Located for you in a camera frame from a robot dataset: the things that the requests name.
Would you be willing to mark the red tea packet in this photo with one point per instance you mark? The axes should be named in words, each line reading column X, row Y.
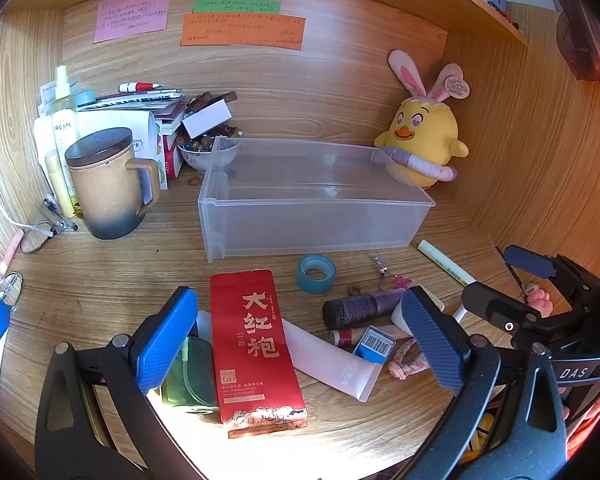
column 255, row 360

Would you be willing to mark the red white marker pen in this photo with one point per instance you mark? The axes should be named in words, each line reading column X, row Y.
column 140, row 86

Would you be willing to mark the small white box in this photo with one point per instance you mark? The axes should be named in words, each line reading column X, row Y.
column 205, row 119

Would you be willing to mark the orange paper note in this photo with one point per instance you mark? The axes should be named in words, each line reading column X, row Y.
column 240, row 31

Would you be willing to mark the white printed carton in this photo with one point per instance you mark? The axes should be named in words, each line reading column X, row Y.
column 140, row 135

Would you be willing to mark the dark purple bottle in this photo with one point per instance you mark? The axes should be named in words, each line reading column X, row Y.
column 360, row 306

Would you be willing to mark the black ballpoint pens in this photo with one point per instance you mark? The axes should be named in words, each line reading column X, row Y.
column 55, row 212

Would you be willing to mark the small white bottle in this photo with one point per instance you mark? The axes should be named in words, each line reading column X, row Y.
column 203, row 325

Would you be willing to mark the pale yellow tube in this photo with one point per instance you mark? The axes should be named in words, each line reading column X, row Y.
column 55, row 175

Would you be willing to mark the blue tape roll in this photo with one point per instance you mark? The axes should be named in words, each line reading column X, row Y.
column 315, row 286

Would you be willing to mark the small pink charm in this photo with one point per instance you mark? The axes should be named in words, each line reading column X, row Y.
column 399, row 282

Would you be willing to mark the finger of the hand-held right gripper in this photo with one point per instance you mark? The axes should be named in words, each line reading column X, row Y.
column 495, row 307
column 527, row 261

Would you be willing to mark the dark brown object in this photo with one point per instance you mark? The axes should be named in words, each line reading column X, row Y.
column 580, row 45

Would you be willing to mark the white squeeze tube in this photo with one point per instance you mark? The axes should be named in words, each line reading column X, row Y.
column 330, row 360

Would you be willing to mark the bowl of beads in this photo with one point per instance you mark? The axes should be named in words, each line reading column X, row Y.
column 195, row 157

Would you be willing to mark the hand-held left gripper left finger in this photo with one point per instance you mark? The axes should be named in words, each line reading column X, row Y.
column 165, row 340

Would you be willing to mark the stack of books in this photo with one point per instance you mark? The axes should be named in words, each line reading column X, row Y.
column 130, row 105

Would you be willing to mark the pale green highlighter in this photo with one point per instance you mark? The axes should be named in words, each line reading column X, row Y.
column 442, row 260

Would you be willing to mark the yellow chick plush toy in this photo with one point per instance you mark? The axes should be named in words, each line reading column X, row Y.
column 420, row 135

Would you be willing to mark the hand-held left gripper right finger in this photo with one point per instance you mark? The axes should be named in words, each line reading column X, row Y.
column 432, row 340

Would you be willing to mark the person's right hand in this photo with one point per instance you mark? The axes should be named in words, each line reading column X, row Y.
column 561, row 389

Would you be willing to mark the green paper note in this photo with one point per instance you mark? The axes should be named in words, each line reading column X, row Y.
column 235, row 6

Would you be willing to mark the white sachet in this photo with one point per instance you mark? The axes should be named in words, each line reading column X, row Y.
column 42, row 140

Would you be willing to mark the pink cat paw toy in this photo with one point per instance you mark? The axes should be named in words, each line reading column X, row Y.
column 539, row 302

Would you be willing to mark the dark wooden mug lid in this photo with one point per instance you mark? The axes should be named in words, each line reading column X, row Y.
column 97, row 145

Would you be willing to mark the small blue barcode box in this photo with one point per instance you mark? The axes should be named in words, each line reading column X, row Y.
column 375, row 345

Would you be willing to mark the pink paper note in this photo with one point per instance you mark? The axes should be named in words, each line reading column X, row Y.
column 130, row 15

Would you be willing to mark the tan ceramic mug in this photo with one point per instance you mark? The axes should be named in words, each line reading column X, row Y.
column 105, row 195

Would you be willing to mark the orange red clothing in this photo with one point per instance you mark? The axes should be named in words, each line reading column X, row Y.
column 582, row 442

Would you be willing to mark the clear plastic storage bin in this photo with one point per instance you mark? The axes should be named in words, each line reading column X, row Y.
column 320, row 220

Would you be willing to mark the yellow green spray bottle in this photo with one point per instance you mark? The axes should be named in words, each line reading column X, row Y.
column 62, row 110

